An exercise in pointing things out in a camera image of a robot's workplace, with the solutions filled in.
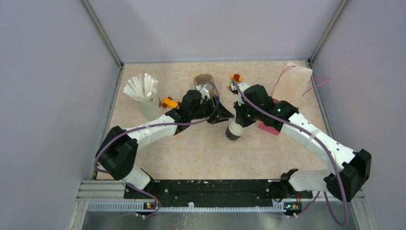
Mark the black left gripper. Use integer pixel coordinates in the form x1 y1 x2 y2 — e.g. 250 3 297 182
190 95 234 124

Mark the stack of paper cups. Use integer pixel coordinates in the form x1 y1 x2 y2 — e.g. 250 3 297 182
225 118 250 142

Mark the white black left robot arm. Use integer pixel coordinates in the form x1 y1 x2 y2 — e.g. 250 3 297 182
95 90 234 198

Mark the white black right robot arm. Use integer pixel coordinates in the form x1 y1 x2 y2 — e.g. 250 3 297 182
231 82 372 202

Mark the red green toy brick car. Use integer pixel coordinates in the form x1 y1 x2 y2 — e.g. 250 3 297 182
227 73 242 92

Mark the brown cardboard cup carrier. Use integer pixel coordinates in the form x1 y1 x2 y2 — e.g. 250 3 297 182
193 73 219 104

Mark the yellow toy brick car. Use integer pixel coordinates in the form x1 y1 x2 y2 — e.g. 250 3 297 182
162 97 180 109

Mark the kraft pink paper bag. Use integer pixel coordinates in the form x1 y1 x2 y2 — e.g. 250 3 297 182
252 61 326 131

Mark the white straw holder cup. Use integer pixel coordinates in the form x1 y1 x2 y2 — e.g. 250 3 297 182
137 95 164 121

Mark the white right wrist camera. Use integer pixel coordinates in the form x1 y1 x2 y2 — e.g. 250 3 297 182
232 82 250 106

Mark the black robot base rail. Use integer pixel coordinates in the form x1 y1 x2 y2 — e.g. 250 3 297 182
143 179 313 200

